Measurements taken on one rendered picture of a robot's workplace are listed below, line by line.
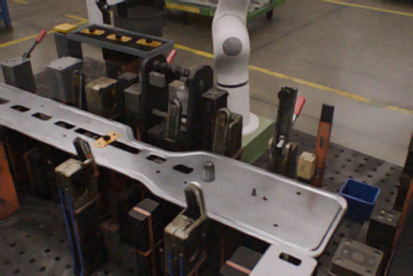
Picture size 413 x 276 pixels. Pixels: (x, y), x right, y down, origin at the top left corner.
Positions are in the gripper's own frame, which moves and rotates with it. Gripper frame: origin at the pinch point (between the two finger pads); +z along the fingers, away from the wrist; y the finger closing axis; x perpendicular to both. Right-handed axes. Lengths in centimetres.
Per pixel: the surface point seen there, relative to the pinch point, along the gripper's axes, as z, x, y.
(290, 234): 23, 80, 46
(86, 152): 17, 28, 49
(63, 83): 17.1, -7.2, 20.7
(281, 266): 23, 82, 55
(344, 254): 17, 92, 52
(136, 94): 15.7, 20.6, 18.8
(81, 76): 13.7, -0.1, 19.5
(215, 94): 11.4, 46.0, 15.2
